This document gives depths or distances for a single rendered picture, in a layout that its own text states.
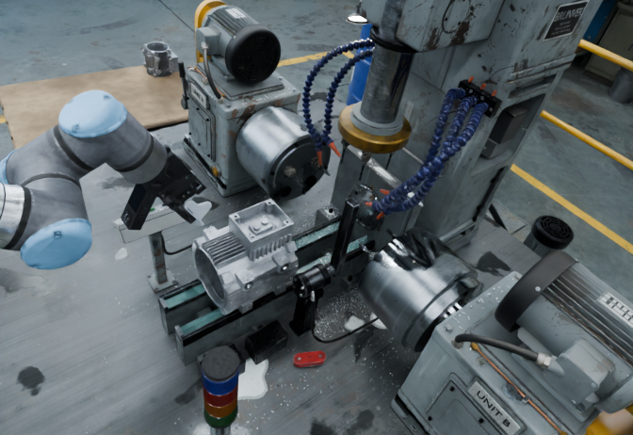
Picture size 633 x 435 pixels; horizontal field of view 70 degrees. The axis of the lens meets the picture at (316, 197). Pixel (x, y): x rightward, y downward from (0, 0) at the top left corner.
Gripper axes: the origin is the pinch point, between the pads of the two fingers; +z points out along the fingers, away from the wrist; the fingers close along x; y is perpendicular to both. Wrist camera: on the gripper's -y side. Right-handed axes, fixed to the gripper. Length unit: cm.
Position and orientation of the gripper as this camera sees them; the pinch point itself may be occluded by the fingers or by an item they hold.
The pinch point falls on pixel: (193, 217)
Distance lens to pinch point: 104.8
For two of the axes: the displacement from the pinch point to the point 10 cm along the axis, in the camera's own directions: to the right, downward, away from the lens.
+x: -5.9, -6.0, 5.4
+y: 7.6, -6.5, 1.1
